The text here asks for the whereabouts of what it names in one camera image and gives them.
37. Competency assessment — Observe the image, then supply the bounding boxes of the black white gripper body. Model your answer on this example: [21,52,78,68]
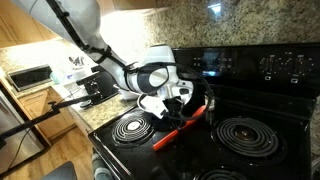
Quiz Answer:
[157,80,194,114]

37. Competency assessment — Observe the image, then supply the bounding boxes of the red silicone spatula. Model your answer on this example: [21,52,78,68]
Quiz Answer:
[153,105,205,151]

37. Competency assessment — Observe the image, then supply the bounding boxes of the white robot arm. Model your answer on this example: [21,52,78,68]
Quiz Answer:
[11,0,193,120]

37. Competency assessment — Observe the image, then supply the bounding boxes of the small spice jar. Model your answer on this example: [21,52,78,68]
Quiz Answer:
[205,95,215,111]

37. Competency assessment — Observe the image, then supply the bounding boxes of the black electric stove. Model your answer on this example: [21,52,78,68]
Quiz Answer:
[89,43,320,180]

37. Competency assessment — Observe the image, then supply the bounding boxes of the black coffee maker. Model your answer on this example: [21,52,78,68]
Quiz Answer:
[76,65,118,108]

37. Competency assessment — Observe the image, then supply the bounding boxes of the hanging kitchen towel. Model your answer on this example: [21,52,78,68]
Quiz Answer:
[92,153,114,180]

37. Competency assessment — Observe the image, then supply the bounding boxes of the dark chair seat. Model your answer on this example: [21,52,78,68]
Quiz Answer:
[41,161,77,180]

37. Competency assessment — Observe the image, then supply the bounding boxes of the wooden base cabinet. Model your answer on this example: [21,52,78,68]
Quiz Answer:
[19,87,75,140]

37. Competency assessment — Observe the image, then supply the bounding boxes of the silver toaster oven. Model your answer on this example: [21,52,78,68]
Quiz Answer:
[8,64,52,91]

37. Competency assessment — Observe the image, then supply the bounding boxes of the wooden upper cabinet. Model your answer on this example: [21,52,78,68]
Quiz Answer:
[0,0,58,48]

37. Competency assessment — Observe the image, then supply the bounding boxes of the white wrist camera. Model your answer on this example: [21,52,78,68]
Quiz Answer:
[138,94,168,119]

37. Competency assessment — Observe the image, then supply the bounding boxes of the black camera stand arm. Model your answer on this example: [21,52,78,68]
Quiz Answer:
[0,93,100,149]

